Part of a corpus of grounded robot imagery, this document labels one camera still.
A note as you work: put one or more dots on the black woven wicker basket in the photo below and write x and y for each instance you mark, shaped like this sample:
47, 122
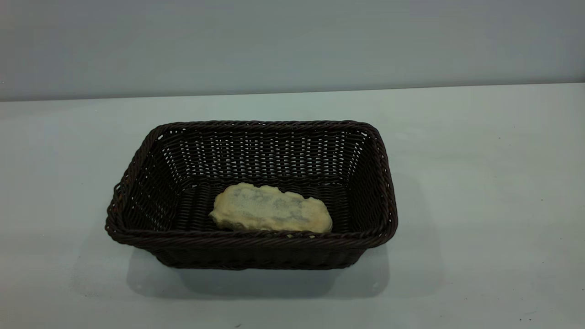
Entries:
274, 155

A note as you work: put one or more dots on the ridged golden bread loaf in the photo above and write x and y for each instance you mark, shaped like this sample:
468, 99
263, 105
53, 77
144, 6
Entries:
272, 210

